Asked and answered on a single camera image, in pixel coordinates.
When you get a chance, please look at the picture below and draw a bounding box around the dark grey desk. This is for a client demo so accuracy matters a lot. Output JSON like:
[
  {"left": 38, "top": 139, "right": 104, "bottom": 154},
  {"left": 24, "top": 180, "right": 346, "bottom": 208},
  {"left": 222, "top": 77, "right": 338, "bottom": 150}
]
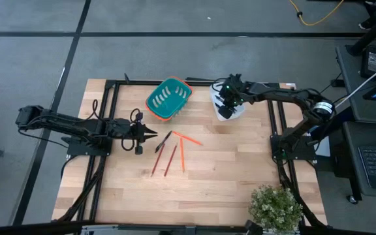
[{"left": 335, "top": 44, "right": 376, "bottom": 205}]

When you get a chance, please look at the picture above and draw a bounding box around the black stand leg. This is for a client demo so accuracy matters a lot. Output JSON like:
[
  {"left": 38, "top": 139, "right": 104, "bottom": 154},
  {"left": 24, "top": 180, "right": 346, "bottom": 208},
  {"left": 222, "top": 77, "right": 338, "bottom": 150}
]
[{"left": 344, "top": 6, "right": 376, "bottom": 57}]

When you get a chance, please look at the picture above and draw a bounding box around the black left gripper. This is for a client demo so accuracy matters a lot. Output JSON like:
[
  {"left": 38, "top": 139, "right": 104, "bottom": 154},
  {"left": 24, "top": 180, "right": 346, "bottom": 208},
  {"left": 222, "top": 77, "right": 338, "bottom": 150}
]
[{"left": 129, "top": 112, "right": 159, "bottom": 155}]

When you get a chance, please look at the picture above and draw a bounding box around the black pen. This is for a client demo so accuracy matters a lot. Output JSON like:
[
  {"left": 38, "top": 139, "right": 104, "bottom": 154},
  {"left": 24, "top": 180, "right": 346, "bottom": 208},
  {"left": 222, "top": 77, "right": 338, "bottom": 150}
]
[{"left": 154, "top": 130, "right": 173, "bottom": 153}]

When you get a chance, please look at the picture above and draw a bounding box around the white cable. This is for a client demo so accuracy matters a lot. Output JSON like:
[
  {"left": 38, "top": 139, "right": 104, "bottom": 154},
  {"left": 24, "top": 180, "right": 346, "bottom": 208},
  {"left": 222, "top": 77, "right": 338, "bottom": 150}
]
[{"left": 334, "top": 57, "right": 376, "bottom": 110}]

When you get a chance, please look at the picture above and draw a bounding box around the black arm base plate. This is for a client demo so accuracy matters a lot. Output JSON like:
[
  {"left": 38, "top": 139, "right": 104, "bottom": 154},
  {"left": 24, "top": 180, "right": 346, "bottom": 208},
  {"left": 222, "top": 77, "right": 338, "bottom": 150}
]
[
  {"left": 66, "top": 135, "right": 113, "bottom": 157},
  {"left": 270, "top": 133, "right": 317, "bottom": 161}
]

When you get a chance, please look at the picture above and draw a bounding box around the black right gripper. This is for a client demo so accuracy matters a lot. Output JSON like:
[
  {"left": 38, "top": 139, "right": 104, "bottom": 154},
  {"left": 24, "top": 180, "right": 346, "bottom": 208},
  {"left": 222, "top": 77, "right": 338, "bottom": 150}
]
[{"left": 218, "top": 74, "right": 251, "bottom": 120}]

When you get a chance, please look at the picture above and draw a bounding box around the teal basket with orange rim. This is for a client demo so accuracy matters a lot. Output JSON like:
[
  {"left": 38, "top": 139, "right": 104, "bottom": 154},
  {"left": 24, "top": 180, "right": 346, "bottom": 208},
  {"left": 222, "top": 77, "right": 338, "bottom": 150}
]
[{"left": 145, "top": 76, "right": 193, "bottom": 122}]

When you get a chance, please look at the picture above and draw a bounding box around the black box device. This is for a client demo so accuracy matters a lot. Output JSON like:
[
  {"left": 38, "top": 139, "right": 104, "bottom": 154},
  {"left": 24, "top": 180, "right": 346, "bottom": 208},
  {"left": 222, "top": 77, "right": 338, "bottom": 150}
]
[{"left": 360, "top": 47, "right": 376, "bottom": 79}]

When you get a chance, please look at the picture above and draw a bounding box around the black metal table frame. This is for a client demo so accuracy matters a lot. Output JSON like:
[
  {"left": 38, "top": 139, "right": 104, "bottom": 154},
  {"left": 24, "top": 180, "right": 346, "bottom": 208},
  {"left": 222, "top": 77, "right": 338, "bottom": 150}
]
[{"left": 55, "top": 73, "right": 328, "bottom": 229}]

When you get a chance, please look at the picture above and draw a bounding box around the white plastic bin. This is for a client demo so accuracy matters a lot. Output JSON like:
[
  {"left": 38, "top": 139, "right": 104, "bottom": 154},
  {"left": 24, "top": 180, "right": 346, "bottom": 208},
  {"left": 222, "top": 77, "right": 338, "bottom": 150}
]
[{"left": 210, "top": 81, "right": 247, "bottom": 122}]

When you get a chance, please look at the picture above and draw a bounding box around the black looped wrist cable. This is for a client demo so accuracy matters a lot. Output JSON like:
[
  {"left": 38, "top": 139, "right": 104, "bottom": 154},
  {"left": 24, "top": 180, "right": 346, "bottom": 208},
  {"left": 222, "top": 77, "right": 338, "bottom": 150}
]
[{"left": 120, "top": 108, "right": 142, "bottom": 152}]

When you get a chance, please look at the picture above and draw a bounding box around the small green potted plant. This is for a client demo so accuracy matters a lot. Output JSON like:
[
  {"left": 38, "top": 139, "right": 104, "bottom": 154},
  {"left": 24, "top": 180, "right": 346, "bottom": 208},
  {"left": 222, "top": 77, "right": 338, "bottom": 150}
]
[{"left": 248, "top": 184, "right": 304, "bottom": 233}]

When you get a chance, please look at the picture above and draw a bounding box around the black rig crossbar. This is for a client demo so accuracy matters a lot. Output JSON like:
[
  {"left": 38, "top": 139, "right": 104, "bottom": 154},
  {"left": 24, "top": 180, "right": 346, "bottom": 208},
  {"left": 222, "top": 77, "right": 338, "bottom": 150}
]
[{"left": 0, "top": 220, "right": 376, "bottom": 235}]

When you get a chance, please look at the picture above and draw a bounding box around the orange pencil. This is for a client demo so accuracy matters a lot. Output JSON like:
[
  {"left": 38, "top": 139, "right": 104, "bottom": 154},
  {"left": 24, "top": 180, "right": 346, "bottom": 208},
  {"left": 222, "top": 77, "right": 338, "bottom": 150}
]
[
  {"left": 179, "top": 137, "right": 186, "bottom": 174},
  {"left": 172, "top": 130, "right": 204, "bottom": 147}
]

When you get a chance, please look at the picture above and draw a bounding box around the red pencil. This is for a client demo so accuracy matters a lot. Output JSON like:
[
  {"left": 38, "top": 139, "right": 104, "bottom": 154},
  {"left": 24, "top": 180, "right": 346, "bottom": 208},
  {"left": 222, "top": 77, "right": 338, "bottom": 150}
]
[
  {"left": 163, "top": 144, "right": 178, "bottom": 178},
  {"left": 150, "top": 144, "right": 166, "bottom": 178}
]

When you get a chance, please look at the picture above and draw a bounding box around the black cable sleeve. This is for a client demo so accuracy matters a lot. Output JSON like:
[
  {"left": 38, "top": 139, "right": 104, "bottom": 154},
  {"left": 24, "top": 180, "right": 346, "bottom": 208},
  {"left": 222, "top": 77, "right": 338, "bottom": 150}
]
[
  {"left": 277, "top": 159, "right": 328, "bottom": 229},
  {"left": 55, "top": 155, "right": 108, "bottom": 223}
]

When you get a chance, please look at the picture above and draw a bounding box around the person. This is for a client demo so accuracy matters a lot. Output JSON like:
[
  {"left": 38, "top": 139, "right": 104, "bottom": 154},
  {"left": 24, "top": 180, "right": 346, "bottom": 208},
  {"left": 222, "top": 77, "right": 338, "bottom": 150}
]
[{"left": 358, "top": 0, "right": 376, "bottom": 30}]

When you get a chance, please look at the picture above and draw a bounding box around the yellow floor cable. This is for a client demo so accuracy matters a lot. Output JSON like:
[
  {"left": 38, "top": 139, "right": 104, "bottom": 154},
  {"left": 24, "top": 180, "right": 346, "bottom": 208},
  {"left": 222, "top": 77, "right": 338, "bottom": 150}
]
[{"left": 288, "top": 0, "right": 345, "bottom": 27}]

